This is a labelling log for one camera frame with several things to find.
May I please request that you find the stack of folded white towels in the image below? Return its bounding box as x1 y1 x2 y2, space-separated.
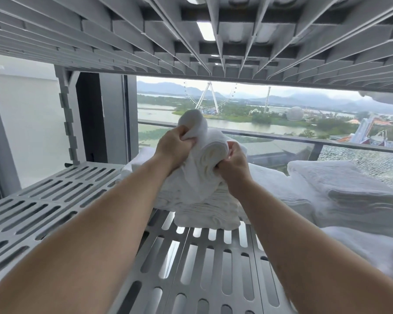
121 145 315 231

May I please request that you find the grey ribbed shelf underside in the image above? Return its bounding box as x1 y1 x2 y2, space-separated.
0 0 393 95

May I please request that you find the thick folded white towel pile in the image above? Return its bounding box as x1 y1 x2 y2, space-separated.
286 160 393 240

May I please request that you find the person's left hand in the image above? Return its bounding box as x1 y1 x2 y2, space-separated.
153 125 198 172

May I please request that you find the person's right hand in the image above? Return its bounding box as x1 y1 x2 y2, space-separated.
215 141 253 194

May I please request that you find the white ferris wheel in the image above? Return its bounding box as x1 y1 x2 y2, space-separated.
183 81 238 115

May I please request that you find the grey balcony handrail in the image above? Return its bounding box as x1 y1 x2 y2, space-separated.
138 119 393 156

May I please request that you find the grey slatted shelf board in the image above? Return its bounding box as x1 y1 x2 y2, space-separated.
0 162 298 314

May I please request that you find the cracked glass balustrade panel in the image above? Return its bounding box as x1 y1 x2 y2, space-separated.
317 145 393 194

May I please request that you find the grey notched shelf upright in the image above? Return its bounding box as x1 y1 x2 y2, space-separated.
54 65 86 166

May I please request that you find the rectangular ceiling light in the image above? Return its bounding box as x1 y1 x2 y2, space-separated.
196 22 216 42

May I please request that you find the person's right forearm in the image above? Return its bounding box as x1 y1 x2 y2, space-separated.
227 178 393 314

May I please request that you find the white fluffy towel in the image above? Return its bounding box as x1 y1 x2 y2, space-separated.
321 225 393 289

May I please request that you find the person's left forearm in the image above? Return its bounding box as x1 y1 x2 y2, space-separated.
0 155 176 314

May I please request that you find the grey shelf side post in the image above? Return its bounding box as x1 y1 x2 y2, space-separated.
0 72 22 201

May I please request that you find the white dome building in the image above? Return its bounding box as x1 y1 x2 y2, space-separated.
286 107 305 122

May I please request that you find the dark window frame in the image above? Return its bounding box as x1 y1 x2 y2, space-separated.
75 72 140 164

